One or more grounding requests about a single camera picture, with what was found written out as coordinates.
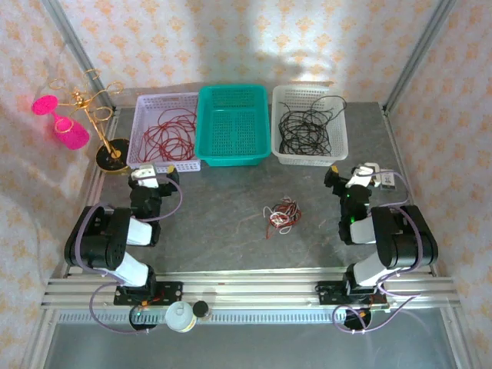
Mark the lavender plastic basket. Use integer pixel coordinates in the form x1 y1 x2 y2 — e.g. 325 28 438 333
126 91 203 175

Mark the perforated metal cable duct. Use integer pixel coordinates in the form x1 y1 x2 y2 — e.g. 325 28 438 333
57 310 443 326

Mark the white plastic basket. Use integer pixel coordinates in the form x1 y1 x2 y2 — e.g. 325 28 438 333
271 84 350 167

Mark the short red cable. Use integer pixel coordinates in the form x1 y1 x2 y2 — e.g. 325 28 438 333
263 196 304 240

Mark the teal plastic basket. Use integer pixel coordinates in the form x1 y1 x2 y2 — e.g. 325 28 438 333
194 84 271 168

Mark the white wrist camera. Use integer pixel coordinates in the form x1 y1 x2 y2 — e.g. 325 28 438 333
130 164 158 189
345 163 376 189

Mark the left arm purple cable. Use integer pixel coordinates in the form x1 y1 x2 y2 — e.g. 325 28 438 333
75 176 184 335

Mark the white plastic jar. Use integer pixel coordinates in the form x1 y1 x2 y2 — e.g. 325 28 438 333
165 301 198 334

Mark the long red cable pile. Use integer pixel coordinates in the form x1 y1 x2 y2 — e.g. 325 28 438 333
140 107 197 162

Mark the long black cable pile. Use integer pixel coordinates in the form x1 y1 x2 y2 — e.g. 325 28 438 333
277 94 347 155

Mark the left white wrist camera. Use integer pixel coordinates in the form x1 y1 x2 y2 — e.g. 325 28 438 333
130 164 158 189

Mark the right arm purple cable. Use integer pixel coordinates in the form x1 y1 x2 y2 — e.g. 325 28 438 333
332 168 426 335

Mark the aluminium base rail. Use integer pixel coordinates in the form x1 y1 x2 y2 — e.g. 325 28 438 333
41 264 460 311

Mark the pink wine glass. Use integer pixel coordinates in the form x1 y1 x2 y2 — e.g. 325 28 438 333
31 95 91 151

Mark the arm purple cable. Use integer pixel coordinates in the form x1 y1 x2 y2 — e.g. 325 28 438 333
75 176 184 335
332 168 426 335

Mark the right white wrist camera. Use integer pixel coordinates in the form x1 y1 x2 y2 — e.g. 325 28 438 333
345 163 376 189

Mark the gold glass rack black base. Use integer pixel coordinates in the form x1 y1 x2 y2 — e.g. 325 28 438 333
49 68 131 176

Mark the white digital timer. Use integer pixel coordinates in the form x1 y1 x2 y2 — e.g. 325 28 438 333
363 161 382 188

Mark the aluminium frame post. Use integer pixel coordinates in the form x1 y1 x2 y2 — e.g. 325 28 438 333
41 0 116 112
384 0 458 115

